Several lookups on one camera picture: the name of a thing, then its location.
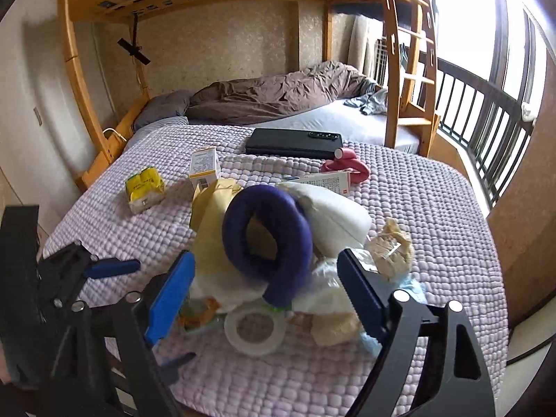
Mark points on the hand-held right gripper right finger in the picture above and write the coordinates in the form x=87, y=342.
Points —
x=360, y=291

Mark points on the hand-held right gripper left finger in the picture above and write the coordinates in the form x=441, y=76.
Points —
x=169, y=299

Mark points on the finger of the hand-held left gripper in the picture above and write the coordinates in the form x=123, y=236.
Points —
x=180, y=361
x=113, y=267

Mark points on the yellow paper bag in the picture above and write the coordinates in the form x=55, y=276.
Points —
x=208, y=226

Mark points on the yellow tissue packet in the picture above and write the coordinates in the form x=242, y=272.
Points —
x=145, y=189

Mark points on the orange and green snack wrapper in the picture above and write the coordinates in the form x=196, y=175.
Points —
x=200, y=315

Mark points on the crumpled brown paper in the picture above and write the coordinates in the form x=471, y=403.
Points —
x=334, y=330
x=391, y=252

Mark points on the clear tape roll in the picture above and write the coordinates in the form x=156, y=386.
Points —
x=230, y=328

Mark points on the white plastic pouch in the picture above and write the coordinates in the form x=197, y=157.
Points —
x=334, y=221

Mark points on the lilac quilted blanket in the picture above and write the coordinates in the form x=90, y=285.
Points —
x=412, y=200

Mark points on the white box with barcode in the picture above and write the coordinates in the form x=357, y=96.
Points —
x=330, y=181

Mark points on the pink hand grip trainer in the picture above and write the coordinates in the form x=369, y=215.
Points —
x=352, y=167

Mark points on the white and orange medicine box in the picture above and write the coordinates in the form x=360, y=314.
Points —
x=204, y=167

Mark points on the striped pillow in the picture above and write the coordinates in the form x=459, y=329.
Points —
x=160, y=127

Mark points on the black flat box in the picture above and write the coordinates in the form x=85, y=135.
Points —
x=291, y=143

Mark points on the grey mattress sheet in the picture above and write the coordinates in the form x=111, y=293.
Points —
x=347, y=126

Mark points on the grey pillow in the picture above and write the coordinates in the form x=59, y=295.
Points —
x=165, y=106

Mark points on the grey-green garment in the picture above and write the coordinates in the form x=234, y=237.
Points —
x=371, y=103

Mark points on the wooden bunk ladder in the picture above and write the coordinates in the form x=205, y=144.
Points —
x=393, y=95

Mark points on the brown duvet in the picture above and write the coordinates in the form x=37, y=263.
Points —
x=269, y=95

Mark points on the black phone holder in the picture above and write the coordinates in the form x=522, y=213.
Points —
x=132, y=50

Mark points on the dark window railing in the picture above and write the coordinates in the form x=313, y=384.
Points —
x=486, y=108

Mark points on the white cloth on railing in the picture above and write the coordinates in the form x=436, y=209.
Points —
x=527, y=112

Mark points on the beige curtain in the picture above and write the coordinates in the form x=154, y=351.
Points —
x=365, y=43

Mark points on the wall light switch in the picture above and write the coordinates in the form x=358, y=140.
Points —
x=38, y=115

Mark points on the wooden bunk bed frame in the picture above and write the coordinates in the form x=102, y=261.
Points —
x=78, y=74

